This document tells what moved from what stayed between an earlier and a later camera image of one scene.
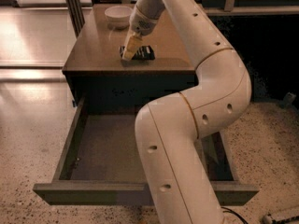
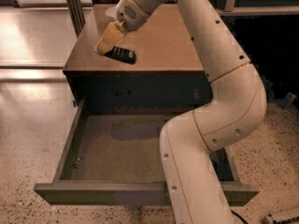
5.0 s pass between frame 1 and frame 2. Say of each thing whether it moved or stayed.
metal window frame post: stayed
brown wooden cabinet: stayed
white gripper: moved
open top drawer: stayed
